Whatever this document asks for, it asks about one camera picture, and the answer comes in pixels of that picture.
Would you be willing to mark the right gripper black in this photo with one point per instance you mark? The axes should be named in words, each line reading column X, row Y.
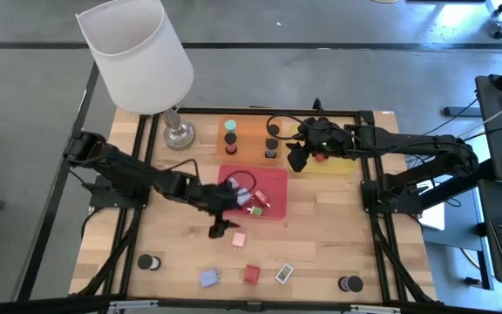
column 327, row 139

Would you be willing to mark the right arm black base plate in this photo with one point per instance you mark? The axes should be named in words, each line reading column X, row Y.
column 390, row 205

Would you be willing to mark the pink plug adapter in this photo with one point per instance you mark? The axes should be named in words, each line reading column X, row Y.
column 239, row 240

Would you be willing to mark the black front crossbar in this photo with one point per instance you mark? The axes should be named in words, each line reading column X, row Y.
column 251, row 306

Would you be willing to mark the black aluminium table frame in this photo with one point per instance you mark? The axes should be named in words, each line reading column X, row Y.
column 251, row 111

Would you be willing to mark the red translucent plastic bin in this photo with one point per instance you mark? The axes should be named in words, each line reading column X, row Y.
column 275, row 183

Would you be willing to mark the yellow translucent plastic bin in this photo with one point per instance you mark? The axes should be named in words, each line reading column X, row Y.
column 342, row 163

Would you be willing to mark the black hourglass red sand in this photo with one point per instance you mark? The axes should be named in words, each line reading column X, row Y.
column 230, row 141

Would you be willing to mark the black hourglass blue sand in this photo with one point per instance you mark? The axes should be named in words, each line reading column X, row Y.
column 271, row 146

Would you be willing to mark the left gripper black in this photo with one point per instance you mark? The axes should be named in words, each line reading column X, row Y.
column 218, row 200

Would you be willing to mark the red plug adapter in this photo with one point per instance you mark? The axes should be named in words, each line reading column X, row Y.
column 251, row 274

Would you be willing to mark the black workstation desk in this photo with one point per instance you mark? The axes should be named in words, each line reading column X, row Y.
column 501, row 131

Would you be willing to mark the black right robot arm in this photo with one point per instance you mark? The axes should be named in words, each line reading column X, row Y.
column 408, row 141

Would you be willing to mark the maroon plug adapter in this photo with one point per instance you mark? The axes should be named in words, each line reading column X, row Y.
column 261, row 198

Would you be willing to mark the silver table lamp white shade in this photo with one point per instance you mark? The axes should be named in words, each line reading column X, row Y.
column 137, row 56

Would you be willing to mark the black hourglass purple sand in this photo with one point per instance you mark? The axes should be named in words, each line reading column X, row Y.
column 353, row 284

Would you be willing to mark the orange translucent plastic bin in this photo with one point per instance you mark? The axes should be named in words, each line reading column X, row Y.
column 251, row 139

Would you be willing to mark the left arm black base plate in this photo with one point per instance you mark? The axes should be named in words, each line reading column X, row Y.
column 103, row 200

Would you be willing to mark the black hourglass white sand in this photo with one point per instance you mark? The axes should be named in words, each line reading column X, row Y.
column 147, row 262

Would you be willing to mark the white rectangular desk clock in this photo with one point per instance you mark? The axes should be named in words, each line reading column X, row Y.
column 284, row 273

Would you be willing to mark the green plug adapter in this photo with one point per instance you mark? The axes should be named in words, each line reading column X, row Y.
column 256, row 211

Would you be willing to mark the red rectangular desk clock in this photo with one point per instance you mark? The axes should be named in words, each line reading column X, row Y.
column 319, row 157

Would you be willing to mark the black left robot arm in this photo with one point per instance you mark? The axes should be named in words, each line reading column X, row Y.
column 129, row 170

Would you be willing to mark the teal hourglass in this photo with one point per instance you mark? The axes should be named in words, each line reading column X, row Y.
column 230, row 125

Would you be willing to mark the white sheet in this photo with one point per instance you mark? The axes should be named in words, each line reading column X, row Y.
column 434, row 218

